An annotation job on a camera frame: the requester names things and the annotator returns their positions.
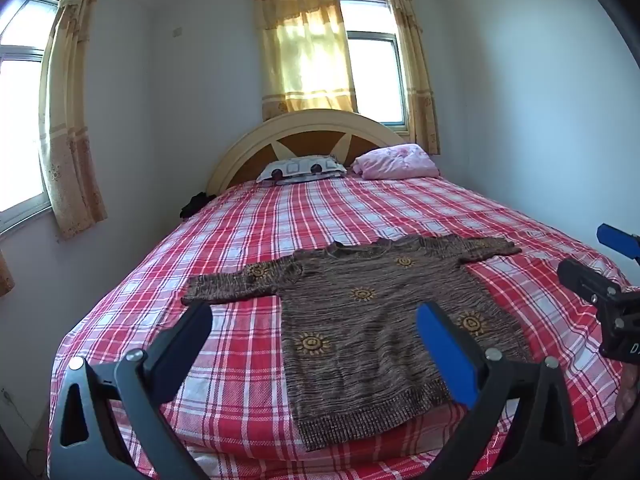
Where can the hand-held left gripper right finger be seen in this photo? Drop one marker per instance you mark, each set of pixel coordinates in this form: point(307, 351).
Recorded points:
point(446, 351)

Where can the brown knit sweater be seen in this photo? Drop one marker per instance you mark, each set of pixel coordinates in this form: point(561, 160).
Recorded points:
point(370, 320)

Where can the yellow side window curtain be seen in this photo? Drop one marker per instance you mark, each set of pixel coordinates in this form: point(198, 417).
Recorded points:
point(70, 125)

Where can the window behind headboard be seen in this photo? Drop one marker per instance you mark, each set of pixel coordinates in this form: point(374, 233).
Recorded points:
point(375, 60)

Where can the black cloth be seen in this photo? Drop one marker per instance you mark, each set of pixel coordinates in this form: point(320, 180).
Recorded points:
point(196, 205)

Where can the side window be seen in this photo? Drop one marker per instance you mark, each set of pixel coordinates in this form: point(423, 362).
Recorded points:
point(20, 125)

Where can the person's right hand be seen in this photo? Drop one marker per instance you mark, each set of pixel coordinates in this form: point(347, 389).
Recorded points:
point(629, 395)

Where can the cream and brown headboard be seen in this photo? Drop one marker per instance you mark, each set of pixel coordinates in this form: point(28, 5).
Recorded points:
point(305, 135)

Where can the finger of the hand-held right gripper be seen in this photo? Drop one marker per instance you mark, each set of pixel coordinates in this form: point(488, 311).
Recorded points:
point(586, 280)
point(617, 240)

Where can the narrow yellow curtain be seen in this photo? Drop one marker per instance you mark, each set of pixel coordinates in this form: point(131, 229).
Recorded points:
point(417, 70)

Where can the wide yellow curtain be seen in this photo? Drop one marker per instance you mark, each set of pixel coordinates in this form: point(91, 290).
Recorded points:
point(305, 50)

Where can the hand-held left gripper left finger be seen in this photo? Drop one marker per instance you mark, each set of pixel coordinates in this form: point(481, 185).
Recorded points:
point(189, 336)

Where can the bed with red plaid sheet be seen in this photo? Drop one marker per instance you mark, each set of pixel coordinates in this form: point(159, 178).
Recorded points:
point(240, 240)

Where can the pink pillow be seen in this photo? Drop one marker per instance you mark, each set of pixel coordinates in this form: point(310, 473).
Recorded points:
point(395, 161)

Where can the grey patterned pillow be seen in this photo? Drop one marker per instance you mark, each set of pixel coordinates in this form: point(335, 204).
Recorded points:
point(300, 169)

